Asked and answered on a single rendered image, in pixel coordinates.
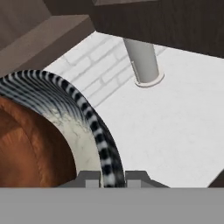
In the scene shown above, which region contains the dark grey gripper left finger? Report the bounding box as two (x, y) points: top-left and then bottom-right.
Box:
(59, 171), (102, 188)

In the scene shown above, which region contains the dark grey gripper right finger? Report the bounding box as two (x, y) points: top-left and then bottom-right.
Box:
(124, 171), (171, 188)

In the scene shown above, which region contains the black and white striped bowl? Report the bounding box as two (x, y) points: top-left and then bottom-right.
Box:
(0, 68), (127, 188)

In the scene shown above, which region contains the brown wooden bowl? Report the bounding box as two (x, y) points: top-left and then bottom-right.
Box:
(0, 95), (78, 188)

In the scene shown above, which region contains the taupe open cabinet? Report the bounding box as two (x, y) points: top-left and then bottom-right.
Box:
(0, 0), (96, 79)

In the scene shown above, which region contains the dark wood cabinet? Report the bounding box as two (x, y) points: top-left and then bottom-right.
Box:
(43, 0), (224, 60)

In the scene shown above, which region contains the grey round post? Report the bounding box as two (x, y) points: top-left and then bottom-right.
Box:
(122, 38), (165, 88)

